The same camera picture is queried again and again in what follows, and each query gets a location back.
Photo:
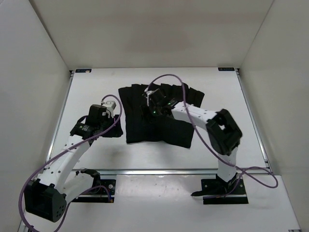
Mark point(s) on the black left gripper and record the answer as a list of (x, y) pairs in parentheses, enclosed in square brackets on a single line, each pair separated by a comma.
[(113, 120)]

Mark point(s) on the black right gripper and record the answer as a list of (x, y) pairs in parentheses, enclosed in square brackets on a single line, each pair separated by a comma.
[(151, 105)]

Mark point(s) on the black pleated skirt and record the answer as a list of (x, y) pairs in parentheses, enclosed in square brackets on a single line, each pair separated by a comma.
[(142, 126)]

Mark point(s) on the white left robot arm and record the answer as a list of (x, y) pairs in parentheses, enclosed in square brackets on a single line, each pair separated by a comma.
[(48, 195)]

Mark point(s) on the left blue corner label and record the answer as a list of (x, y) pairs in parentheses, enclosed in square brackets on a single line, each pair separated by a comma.
[(83, 70)]

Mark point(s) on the blue corner label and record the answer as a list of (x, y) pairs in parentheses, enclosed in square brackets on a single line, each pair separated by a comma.
[(226, 69), (83, 70)]

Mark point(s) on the right blue corner label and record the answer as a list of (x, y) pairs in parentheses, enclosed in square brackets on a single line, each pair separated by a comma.
[(226, 69)]

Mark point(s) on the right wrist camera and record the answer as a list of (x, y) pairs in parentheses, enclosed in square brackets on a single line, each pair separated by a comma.
[(148, 93)]

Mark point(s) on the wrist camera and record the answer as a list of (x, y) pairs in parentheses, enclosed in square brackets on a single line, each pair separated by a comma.
[(148, 93), (110, 106)]

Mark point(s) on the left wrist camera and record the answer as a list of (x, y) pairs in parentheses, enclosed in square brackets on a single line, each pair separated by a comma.
[(110, 106)]

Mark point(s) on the aluminium left side rail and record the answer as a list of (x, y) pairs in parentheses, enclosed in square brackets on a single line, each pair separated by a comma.
[(52, 143)]

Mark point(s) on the aluminium rail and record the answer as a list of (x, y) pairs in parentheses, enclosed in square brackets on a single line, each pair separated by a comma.
[(157, 171), (52, 143), (256, 130)]

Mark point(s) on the aluminium front rail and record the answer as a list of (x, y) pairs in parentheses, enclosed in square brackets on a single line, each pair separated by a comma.
[(157, 171)]

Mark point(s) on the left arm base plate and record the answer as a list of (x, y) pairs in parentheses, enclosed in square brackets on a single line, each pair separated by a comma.
[(103, 193)]

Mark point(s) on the aluminium right side rail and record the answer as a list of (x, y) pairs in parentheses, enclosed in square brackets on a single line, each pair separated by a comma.
[(256, 130)]

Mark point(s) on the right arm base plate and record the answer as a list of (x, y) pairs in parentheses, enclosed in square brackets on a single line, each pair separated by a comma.
[(213, 192)]

